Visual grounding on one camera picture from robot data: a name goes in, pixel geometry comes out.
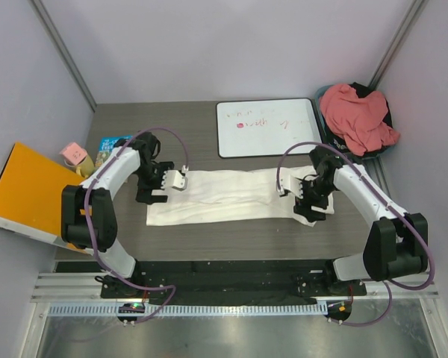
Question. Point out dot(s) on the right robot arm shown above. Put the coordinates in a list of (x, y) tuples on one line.
[(397, 244)]

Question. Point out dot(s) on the aluminium rail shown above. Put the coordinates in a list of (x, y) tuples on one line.
[(83, 287)]

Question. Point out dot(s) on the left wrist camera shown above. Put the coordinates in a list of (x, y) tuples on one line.
[(174, 179)]

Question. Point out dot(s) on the white slotted cable duct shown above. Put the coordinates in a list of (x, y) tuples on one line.
[(134, 309)]

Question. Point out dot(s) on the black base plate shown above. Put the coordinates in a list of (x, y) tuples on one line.
[(238, 282)]

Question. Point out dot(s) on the white whiteboard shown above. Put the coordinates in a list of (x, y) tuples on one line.
[(264, 128)]

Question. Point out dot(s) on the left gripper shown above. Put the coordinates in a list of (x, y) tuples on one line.
[(144, 193)]

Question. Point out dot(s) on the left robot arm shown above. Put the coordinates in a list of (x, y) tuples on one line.
[(88, 218)]

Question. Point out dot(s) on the teal laundry basket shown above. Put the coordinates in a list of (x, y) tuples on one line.
[(332, 145)]

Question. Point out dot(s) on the pink t-shirt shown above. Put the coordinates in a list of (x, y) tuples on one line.
[(354, 119)]

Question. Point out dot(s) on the blue treehouse book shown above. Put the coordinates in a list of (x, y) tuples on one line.
[(106, 146)]

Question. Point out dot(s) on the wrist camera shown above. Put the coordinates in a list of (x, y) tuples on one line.
[(174, 179), (289, 185)]

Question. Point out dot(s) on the white t-shirt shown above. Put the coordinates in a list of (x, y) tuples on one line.
[(224, 196)]

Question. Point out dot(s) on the yellow mug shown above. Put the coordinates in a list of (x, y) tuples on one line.
[(85, 168)]

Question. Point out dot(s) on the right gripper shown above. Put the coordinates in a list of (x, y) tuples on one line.
[(303, 206)]

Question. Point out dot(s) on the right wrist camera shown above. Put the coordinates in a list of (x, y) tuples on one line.
[(289, 185)]

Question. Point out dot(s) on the orange book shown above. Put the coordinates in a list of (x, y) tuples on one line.
[(31, 186)]

